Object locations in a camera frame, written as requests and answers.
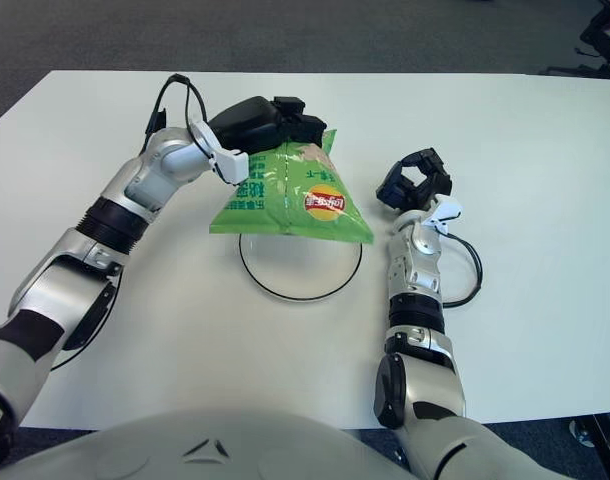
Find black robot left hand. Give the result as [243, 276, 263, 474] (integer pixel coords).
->
[207, 94, 327, 154]

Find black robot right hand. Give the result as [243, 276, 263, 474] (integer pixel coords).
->
[375, 147, 454, 214]

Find green potato chip bag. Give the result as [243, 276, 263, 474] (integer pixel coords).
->
[208, 128, 375, 245]

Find white plate black rim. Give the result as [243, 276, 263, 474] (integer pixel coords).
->
[238, 229, 364, 303]

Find black chair base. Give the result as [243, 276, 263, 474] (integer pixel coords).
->
[542, 63, 610, 77]

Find seated person in dark clothes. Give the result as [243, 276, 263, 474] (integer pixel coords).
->
[574, 4, 610, 64]

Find black table leg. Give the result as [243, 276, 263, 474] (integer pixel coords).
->
[567, 414, 610, 480]

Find grey robot torso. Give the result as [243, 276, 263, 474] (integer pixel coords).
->
[0, 409, 411, 480]

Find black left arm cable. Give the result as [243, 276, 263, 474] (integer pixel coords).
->
[49, 73, 209, 371]

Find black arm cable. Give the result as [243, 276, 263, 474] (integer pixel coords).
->
[442, 232, 484, 309]
[49, 73, 209, 371]

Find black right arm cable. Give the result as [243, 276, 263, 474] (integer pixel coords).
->
[442, 232, 484, 309]

